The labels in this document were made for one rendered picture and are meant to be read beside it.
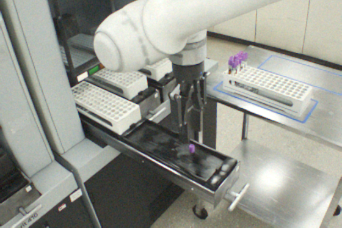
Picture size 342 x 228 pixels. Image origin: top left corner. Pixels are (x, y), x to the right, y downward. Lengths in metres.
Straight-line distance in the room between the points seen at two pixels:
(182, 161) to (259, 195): 0.67
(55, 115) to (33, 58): 0.20
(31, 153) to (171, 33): 0.65
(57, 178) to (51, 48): 0.40
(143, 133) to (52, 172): 0.32
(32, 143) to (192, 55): 0.56
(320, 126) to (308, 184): 0.60
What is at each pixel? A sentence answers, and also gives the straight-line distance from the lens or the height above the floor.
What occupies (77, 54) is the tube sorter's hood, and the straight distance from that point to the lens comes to 0.95.
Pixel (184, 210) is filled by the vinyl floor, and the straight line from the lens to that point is 1.74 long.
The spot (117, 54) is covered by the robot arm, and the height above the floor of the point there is 1.22.
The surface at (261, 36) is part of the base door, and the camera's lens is 3.25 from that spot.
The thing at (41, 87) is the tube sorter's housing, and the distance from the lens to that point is 0.92.
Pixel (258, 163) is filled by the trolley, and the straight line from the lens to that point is 1.60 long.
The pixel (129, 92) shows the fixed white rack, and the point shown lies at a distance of 1.09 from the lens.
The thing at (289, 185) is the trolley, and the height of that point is 0.28.
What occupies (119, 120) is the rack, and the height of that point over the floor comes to 0.86.
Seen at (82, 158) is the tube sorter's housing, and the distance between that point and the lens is 1.04.
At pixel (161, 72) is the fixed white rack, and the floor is 0.84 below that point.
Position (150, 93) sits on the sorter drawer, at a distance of 1.13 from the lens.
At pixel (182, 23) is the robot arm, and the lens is 0.46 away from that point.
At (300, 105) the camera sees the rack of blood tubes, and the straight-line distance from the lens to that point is 1.00.
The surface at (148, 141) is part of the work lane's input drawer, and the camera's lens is 0.93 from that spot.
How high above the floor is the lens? 1.42
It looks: 34 degrees down
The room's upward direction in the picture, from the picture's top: 5 degrees counter-clockwise
